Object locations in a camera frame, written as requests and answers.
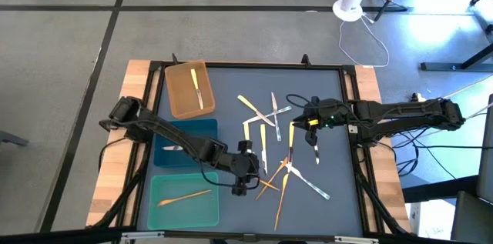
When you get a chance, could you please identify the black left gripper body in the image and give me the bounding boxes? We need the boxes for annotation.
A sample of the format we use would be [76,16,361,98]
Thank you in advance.
[230,150,260,186]

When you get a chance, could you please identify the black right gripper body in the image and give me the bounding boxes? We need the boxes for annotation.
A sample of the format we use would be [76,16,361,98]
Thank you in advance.
[304,96,350,147]

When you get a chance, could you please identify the gold knife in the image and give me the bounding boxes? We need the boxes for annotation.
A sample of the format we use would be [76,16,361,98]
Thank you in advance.
[156,189,213,207]
[258,179,280,192]
[255,156,290,202]
[273,173,290,232]

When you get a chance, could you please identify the grey table mat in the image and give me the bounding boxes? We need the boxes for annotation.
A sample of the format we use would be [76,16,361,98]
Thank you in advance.
[137,67,364,237]

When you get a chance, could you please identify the green plastic bin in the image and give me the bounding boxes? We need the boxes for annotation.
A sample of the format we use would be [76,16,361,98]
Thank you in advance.
[147,172,220,231]

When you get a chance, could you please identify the blue plastic bin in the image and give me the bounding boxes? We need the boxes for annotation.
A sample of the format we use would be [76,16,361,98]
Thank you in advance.
[153,118,220,169]

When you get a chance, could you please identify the orange plastic bin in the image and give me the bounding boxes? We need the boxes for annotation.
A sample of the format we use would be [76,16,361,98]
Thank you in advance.
[164,60,216,120]

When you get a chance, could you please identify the black desk foot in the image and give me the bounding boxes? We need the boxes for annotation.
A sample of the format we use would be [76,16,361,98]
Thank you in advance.
[419,42,493,72]

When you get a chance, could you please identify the black base beam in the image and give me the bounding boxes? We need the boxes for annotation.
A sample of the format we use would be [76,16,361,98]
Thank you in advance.
[400,176,478,203]

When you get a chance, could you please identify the dark grey chair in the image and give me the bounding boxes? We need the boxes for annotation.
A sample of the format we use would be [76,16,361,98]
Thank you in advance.
[450,93,493,244]

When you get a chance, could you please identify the grey floor object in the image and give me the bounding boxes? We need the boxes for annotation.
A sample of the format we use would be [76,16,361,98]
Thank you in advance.
[0,130,30,148]

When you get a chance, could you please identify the white fan cable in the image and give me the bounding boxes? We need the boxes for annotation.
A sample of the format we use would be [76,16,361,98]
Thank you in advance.
[337,12,391,69]

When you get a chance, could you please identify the black table frame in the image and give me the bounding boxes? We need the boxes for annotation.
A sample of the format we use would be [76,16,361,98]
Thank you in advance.
[115,53,386,244]

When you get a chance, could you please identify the black cable bundle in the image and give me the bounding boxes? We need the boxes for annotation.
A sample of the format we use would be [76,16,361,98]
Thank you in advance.
[86,147,153,229]
[354,147,415,237]

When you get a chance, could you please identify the silver aluminium bracket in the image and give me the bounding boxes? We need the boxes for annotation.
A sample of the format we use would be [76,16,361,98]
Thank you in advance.
[121,231,166,243]
[334,236,381,244]

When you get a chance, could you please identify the black floor cable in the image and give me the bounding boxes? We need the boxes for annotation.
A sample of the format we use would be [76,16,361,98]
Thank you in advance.
[414,143,493,150]

